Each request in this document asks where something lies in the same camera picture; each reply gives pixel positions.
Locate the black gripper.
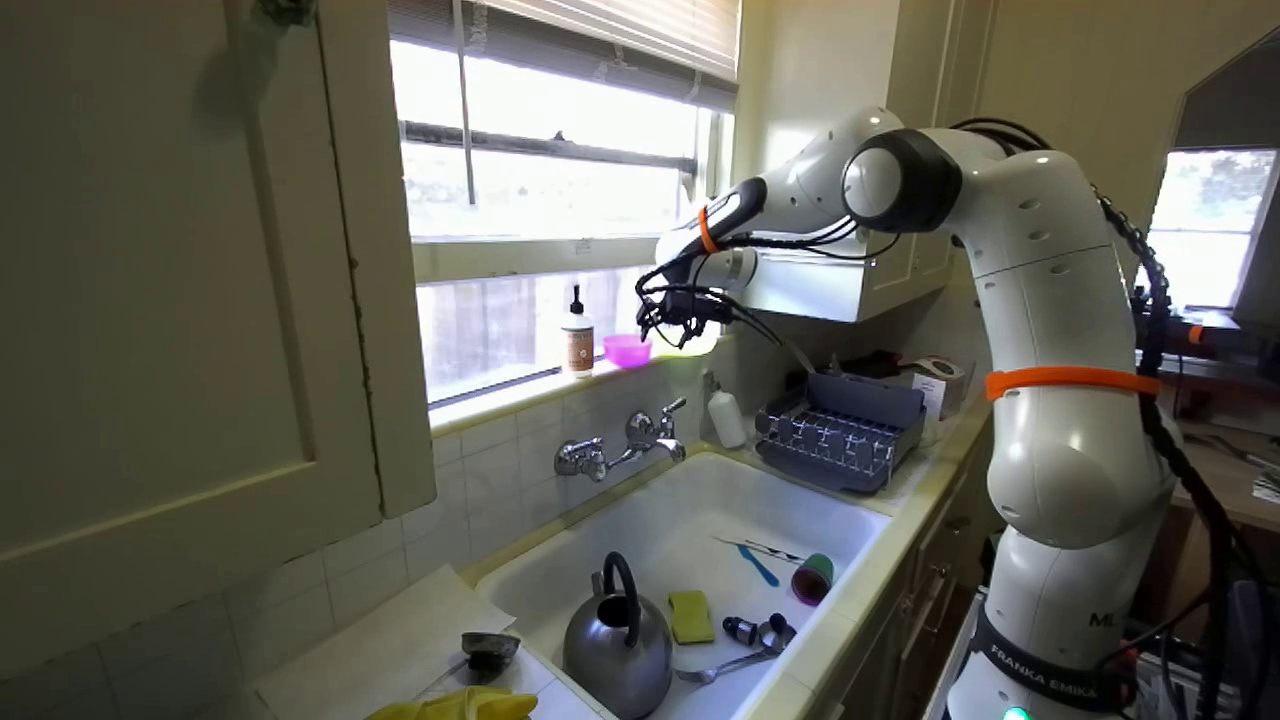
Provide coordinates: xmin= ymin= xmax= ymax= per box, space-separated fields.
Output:
xmin=634 ymin=257 xmax=741 ymax=351

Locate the pink plastic bowl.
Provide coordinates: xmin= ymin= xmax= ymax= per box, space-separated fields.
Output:
xmin=599 ymin=330 xmax=662 ymax=374

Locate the brown pump soap bottle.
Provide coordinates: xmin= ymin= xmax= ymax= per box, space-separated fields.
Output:
xmin=559 ymin=279 xmax=599 ymax=380

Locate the white pump soap bottle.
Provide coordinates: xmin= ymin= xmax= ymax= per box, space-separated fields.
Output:
xmin=705 ymin=374 xmax=754 ymax=455

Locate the white cabinet beside window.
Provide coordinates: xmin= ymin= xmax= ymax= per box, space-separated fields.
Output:
xmin=692 ymin=226 xmax=959 ymax=328

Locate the white framed window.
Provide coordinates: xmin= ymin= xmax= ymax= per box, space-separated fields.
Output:
xmin=390 ymin=0 xmax=746 ymax=431

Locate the white sink basin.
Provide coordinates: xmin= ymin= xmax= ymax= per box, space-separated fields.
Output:
xmin=474 ymin=448 xmax=897 ymax=720

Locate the yellow sponge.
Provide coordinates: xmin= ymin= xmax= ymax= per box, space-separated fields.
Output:
xmin=663 ymin=588 xmax=719 ymax=651

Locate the red and green scrubber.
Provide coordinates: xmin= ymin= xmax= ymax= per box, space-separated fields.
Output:
xmin=788 ymin=548 xmax=841 ymax=610

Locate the window blind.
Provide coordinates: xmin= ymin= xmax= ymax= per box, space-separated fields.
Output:
xmin=465 ymin=0 xmax=746 ymax=89

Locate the metal fork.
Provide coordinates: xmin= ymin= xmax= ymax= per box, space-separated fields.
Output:
xmin=670 ymin=642 xmax=772 ymax=688

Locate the lower kitchen cabinet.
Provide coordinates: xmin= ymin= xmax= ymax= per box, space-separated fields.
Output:
xmin=812 ymin=434 xmax=1001 ymax=720

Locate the metal sink strainer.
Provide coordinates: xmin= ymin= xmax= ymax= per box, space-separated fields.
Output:
xmin=457 ymin=627 xmax=525 ymax=682

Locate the white cabinet door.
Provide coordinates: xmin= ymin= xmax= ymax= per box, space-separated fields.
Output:
xmin=0 ymin=0 xmax=440 ymax=674

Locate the cluttered wooden desk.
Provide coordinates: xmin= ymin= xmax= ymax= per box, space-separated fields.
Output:
xmin=1161 ymin=390 xmax=1280 ymax=631

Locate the chrome wall faucet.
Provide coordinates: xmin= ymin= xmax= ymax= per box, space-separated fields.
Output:
xmin=554 ymin=390 xmax=696 ymax=488

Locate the wire dish rack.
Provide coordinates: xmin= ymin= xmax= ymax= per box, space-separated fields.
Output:
xmin=754 ymin=369 xmax=931 ymax=501

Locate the blue handled brush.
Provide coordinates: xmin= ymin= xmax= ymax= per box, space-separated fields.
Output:
xmin=733 ymin=537 xmax=788 ymax=592

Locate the steel kettle with black handle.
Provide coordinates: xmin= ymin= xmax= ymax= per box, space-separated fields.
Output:
xmin=555 ymin=548 xmax=677 ymax=720

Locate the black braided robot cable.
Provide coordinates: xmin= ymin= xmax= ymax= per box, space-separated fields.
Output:
xmin=953 ymin=115 xmax=1273 ymax=720

